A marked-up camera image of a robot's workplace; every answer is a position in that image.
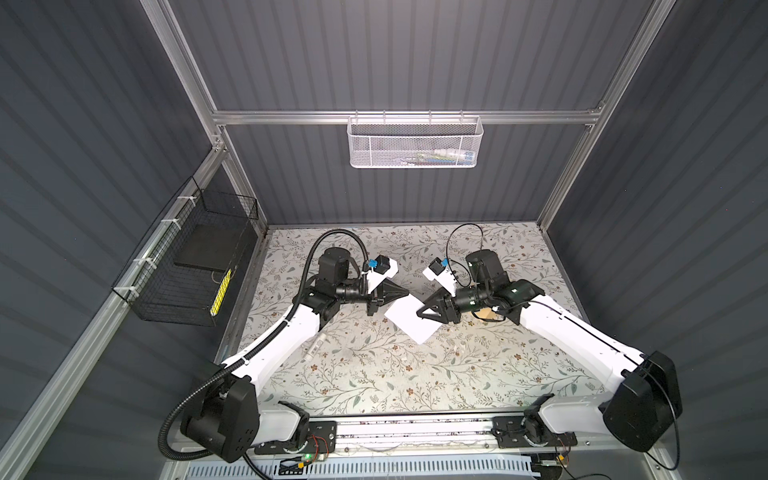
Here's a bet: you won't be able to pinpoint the white floral letter paper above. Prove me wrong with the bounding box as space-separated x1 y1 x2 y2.
384 295 443 345

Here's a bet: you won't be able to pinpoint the tan kraft envelope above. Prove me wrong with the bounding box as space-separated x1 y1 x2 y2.
471 307 507 323

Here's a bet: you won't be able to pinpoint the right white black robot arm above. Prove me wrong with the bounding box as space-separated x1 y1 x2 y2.
415 249 683 453

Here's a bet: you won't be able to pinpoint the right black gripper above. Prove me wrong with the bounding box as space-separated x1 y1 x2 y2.
414 285 488 324

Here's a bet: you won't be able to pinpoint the black foam pad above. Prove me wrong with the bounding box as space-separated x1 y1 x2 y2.
174 224 244 273

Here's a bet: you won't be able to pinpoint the black wire basket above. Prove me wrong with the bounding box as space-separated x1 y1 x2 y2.
113 181 259 327

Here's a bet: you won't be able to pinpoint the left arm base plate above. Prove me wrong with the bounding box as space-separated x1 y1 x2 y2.
253 420 338 455

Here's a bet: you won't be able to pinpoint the left black corrugated cable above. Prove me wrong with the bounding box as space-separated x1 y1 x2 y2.
157 228 371 463

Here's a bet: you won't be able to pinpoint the white ventilated cable duct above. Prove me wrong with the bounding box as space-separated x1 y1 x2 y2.
182 454 535 480

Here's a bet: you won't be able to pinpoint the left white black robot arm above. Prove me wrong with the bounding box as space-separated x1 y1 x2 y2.
174 247 409 462

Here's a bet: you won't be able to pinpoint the pens in white basket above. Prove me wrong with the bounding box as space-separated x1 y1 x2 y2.
399 148 477 168

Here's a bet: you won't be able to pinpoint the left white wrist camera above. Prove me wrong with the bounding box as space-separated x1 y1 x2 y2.
366 255 398 294

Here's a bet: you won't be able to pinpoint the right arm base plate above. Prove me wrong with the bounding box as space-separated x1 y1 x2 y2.
491 415 578 449

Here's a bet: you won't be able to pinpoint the aluminium mounting rail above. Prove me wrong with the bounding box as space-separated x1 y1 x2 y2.
170 409 655 463

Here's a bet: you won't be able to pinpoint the white wire basket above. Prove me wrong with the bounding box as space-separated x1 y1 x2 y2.
346 114 484 169

